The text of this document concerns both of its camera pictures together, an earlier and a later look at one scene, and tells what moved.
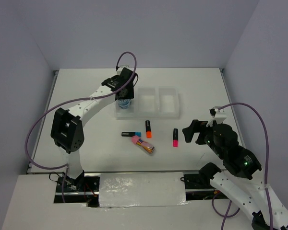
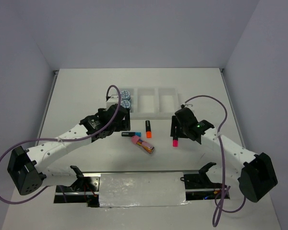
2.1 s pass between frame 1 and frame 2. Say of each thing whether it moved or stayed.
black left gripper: moved
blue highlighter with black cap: stayed
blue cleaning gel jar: stayed
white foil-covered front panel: stayed
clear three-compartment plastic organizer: stayed
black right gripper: moved
